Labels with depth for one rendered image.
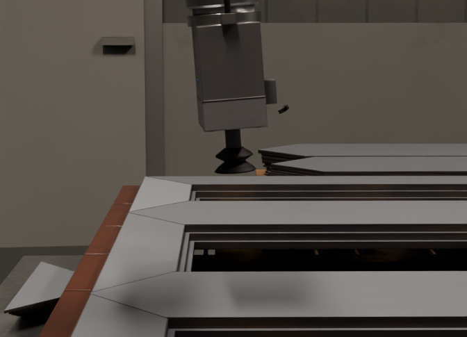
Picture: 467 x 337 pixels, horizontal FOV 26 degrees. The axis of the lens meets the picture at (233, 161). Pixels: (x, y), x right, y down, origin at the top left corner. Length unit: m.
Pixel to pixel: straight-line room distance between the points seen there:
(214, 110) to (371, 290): 0.29
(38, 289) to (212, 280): 0.52
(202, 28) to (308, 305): 0.31
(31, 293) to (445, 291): 0.71
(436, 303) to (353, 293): 0.09
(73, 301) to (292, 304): 0.26
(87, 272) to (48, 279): 0.39
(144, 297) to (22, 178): 2.89
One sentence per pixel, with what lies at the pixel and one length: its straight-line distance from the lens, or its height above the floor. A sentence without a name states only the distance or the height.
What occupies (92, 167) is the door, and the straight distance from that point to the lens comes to 3.95.
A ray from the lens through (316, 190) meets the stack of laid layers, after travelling 1.81.
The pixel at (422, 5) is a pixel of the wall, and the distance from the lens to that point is 4.11.
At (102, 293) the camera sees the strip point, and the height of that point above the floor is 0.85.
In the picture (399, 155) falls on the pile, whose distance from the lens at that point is 2.17.
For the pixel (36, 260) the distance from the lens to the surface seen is 1.98.
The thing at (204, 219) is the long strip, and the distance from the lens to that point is 1.50.
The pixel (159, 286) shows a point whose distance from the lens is 1.15.
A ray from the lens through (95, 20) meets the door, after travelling 3.90.
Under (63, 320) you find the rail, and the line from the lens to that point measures 1.12.
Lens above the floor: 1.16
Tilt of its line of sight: 9 degrees down
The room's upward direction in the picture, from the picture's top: straight up
